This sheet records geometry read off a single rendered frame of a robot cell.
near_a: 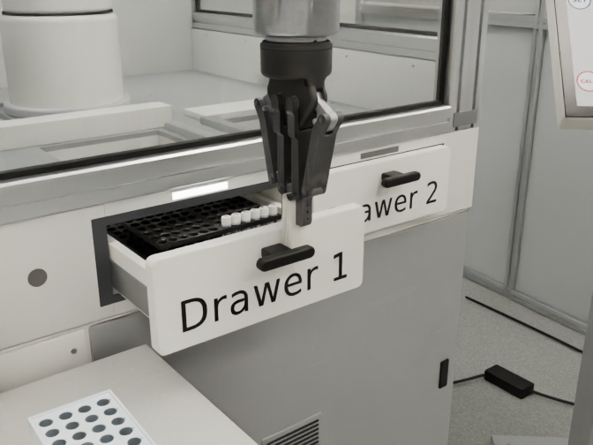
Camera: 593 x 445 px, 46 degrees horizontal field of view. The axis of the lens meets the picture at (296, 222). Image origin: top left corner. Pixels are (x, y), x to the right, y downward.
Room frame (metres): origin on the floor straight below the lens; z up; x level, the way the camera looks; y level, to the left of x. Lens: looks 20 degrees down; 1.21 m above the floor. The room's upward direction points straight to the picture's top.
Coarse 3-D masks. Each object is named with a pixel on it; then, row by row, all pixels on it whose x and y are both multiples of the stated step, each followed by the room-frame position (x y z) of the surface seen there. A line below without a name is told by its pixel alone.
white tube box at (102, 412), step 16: (80, 400) 0.60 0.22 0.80; (96, 400) 0.60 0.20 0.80; (112, 400) 0.60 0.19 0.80; (32, 416) 0.57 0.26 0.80; (48, 416) 0.58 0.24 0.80; (64, 416) 0.58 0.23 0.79; (80, 416) 0.58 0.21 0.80; (96, 416) 0.58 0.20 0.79; (112, 416) 0.58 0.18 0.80; (128, 416) 0.57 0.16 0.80; (32, 432) 0.56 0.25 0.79; (48, 432) 0.55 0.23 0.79; (64, 432) 0.55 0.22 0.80; (80, 432) 0.55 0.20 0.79; (96, 432) 0.56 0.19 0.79; (112, 432) 0.55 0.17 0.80; (128, 432) 0.56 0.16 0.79; (144, 432) 0.55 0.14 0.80
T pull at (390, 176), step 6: (384, 174) 1.02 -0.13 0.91; (390, 174) 1.01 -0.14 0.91; (396, 174) 1.01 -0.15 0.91; (402, 174) 1.01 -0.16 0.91; (408, 174) 1.01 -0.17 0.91; (414, 174) 1.02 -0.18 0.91; (420, 174) 1.02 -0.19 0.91; (384, 180) 0.99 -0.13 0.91; (390, 180) 0.99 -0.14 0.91; (396, 180) 0.99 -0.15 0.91; (402, 180) 1.00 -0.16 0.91; (408, 180) 1.01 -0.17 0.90; (414, 180) 1.02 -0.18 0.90; (384, 186) 0.98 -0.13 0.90; (390, 186) 0.99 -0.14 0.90
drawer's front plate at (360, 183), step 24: (336, 168) 0.99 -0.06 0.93; (360, 168) 1.00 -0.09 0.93; (384, 168) 1.03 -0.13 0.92; (408, 168) 1.06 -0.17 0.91; (432, 168) 1.09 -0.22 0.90; (336, 192) 0.97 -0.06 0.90; (360, 192) 1.00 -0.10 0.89; (384, 192) 1.03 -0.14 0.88; (408, 192) 1.06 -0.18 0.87; (384, 216) 1.03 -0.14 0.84; (408, 216) 1.06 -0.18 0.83
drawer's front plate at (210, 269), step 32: (320, 224) 0.78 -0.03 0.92; (352, 224) 0.81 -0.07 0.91; (160, 256) 0.66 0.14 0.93; (192, 256) 0.67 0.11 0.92; (224, 256) 0.70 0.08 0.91; (256, 256) 0.72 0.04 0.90; (320, 256) 0.78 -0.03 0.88; (352, 256) 0.81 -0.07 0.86; (160, 288) 0.65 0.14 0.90; (192, 288) 0.67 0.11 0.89; (224, 288) 0.70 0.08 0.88; (288, 288) 0.75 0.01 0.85; (320, 288) 0.78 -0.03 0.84; (352, 288) 0.81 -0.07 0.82; (160, 320) 0.65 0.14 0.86; (192, 320) 0.67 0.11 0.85; (224, 320) 0.69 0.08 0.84; (256, 320) 0.72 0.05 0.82; (160, 352) 0.65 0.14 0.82
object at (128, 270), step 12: (252, 192) 0.98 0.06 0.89; (264, 204) 0.94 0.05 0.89; (276, 204) 0.92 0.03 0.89; (108, 240) 0.79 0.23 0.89; (120, 252) 0.75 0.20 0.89; (132, 252) 0.75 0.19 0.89; (120, 264) 0.76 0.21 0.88; (132, 264) 0.73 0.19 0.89; (144, 264) 0.72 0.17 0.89; (120, 276) 0.75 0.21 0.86; (132, 276) 0.73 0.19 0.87; (144, 276) 0.71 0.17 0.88; (120, 288) 0.76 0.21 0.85; (132, 288) 0.73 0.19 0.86; (144, 288) 0.70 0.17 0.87; (132, 300) 0.73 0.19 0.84; (144, 300) 0.70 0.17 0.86; (144, 312) 0.71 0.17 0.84
